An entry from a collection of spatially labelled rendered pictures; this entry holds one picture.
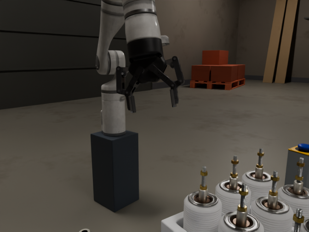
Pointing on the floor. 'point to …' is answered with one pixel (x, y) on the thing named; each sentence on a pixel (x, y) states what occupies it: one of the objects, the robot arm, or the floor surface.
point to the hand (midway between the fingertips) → (153, 107)
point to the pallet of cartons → (217, 72)
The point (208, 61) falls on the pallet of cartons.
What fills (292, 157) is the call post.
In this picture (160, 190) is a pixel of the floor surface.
